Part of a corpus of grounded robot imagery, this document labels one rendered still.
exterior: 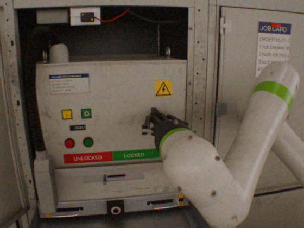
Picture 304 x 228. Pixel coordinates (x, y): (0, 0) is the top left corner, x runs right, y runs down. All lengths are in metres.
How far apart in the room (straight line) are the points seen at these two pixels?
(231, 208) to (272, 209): 0.84
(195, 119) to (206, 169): 0.55
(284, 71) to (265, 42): 0.28
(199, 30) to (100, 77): 0.38
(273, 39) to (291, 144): 0.40
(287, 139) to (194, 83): 0.37
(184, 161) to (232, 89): 0.59
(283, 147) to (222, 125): 0.25
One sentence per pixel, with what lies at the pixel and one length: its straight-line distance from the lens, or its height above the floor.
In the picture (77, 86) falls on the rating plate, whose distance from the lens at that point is 0.85.
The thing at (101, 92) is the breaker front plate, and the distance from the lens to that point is 0.85.
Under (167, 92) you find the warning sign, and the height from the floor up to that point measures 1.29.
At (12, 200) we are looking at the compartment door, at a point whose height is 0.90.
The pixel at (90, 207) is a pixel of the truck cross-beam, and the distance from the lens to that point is 1.00.
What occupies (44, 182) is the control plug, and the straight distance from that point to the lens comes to 0.84.
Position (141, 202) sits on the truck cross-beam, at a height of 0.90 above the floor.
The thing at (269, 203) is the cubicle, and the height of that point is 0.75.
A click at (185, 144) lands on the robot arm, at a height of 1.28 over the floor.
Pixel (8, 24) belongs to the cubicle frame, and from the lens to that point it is 0.97.
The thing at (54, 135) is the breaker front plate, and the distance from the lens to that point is 0.90.
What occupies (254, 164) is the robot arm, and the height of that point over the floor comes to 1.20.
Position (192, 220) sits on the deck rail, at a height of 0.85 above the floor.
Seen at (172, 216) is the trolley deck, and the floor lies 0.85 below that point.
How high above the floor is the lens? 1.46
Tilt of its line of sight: 16 degrees down
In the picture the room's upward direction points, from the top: straight up
